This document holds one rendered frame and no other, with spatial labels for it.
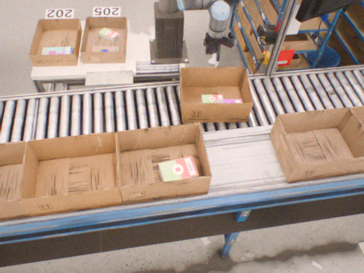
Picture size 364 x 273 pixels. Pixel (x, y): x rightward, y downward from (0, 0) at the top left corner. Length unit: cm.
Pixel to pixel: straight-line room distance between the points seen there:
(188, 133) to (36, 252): 94
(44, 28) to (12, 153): 123
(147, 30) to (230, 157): 128
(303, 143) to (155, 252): 121
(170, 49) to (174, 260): 140
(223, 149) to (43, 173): 88
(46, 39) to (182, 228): 163
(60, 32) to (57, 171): 126
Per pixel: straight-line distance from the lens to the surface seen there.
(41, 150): 168
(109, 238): 178
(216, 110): 189
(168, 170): 153
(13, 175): 175
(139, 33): 257
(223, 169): 165
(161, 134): 160
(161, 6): 217
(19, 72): 361
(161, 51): 228
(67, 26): 264
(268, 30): 212
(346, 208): 206
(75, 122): 203
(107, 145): 164
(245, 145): 175
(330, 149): 188
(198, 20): 404
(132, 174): 161
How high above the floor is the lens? 228
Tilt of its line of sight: 54 degrees down
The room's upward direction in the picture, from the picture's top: 4 degrees clockwise
